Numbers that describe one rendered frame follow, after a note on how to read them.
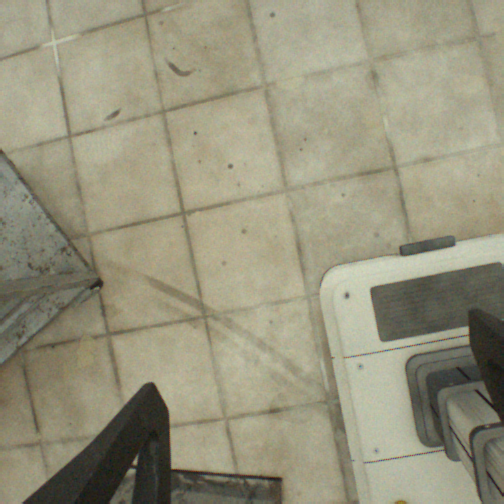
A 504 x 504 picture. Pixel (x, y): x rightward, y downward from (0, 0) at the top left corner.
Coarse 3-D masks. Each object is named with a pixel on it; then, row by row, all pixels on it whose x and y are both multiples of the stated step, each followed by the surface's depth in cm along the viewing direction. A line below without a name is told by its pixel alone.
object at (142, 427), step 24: (144, 384) 15; (144, 408) 14; (120, 432) 13; (144, 432) 14; (168, 432) 16; (96, 456) 12; (120, 456) 12; (144, 456) 14; (168, 456) 15; (48, 480) 11; (72, 480) 11; (96, 480) 11; (120, 480) 12; (144, 480) 14; (168, 480) 15
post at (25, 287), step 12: (48, 276) 116; (60, 276) 121; (72, 276) 126; (84, 276) 132; (96, 276) 138; (0, 288) 96; (12, 288) 100; (24, 288) 104; (36, 288) 108; (48, 288) 114; (60, 288) 121; (0, 300) 98
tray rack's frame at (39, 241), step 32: (0, 160) 139; (0, 192) 140; (32, 192) 140; (0, 224) 140; (32, 224) 138; (0, 256) 140; (32, 256) 139; (64, 256) 137; (32, 320) 139; (0, 352) 141
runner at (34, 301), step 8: (64, 272) 129; (32, 296) 130; (40, 296) 130; (24, 304) 131; (32, 304) 127; (16, 312) 131; (24, 312) 128; (8, 320) 131; (16, 320) 128; (0, 328) 132; (8, 328) 129; (0, 336) 130
